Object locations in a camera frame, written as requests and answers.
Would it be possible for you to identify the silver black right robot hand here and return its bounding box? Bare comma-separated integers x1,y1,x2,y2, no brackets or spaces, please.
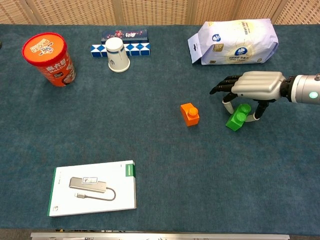
209,71,287,123

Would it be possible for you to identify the orange red snack canister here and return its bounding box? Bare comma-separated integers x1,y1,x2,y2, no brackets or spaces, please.
21,32,77,88

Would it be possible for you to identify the teal felt table cloth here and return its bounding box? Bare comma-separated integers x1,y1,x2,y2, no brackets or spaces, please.
0,23,320,236

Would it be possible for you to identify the woven rattan folding screen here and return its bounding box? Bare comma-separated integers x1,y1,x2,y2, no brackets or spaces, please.
0,0,320,25

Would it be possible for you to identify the white lilac powder bag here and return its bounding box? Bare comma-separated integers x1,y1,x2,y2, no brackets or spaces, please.
187,18,279,66

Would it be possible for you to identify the green toy brick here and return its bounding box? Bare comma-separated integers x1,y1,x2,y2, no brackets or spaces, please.
225,103,252,132

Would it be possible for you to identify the aluminium profile rail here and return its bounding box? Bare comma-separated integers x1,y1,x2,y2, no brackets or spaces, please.
30,232,291,240

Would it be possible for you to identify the dark blue printed box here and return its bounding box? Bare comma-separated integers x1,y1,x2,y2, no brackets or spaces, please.
100,29,150,45

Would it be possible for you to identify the white USB hub box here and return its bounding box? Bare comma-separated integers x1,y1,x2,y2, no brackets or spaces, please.
46,160,138,218

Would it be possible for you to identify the blue white snake puzzle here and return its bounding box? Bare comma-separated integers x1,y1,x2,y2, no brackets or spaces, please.
89,42,151,58

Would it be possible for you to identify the white paper cup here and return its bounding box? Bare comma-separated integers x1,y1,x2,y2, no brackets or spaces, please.
104,37,131,73

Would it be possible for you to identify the orange toy brick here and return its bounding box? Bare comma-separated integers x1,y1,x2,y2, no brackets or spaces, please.
180,102,201,128

